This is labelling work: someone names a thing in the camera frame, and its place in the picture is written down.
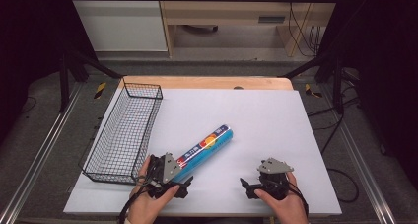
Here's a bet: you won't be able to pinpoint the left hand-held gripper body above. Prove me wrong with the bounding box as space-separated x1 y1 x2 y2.
146 152 185 199

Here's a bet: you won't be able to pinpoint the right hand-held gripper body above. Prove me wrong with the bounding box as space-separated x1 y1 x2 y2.
256 157 295 200

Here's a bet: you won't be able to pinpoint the blue long box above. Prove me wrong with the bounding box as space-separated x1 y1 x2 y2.
175 124 235 184

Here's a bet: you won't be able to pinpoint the black wire basket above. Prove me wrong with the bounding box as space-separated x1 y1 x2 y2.
78 82 164 186

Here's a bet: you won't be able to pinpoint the person's right hand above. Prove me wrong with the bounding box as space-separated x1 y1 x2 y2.
254 171 310 224

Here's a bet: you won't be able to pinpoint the person's left hand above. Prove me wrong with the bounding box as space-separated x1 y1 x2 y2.
126 155 181 224

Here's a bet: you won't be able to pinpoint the white table mat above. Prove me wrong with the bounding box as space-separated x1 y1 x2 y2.
63 87 343 217

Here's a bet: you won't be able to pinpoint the wooden table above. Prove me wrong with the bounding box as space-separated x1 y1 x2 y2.
117 75 295 92

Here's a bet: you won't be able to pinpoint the yellow black striped tape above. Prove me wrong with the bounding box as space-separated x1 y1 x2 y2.
303 83 323 100
94 81 108 101

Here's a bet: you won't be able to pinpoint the black metal stand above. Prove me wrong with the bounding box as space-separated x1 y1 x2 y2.
281 50 346 115
58 48 123 113

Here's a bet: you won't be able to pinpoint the white cabinet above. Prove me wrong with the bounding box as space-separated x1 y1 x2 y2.
66 0 170 53

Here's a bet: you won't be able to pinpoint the dark curtain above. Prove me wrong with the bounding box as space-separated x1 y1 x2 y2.
0 0 98 144
313 0 418 192

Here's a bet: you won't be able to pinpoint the light wooden desk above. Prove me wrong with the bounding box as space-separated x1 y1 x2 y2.
157 0 343 59

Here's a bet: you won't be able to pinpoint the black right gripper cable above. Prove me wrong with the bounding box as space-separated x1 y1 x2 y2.
288 181 311 218

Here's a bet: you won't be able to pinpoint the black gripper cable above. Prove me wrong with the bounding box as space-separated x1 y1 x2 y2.
288 181 311 218
117 156 162 224

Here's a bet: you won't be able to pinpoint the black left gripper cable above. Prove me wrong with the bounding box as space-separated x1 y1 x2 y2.
117 156 162 224

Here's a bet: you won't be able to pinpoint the long black floor cable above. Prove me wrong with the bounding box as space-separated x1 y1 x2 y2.
306 85 361 156

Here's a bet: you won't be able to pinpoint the black looped floor cable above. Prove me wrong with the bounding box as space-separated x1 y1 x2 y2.
323 167 360 204

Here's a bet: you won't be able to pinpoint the aluminium floor rail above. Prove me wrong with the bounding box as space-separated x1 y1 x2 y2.
0 82 84 224
319 82 399 224

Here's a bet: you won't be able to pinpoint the thin black floor cable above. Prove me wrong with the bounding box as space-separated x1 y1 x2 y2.
20 96 37 115

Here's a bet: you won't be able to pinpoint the hanging black cables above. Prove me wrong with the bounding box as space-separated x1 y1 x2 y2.
285 0 322 58

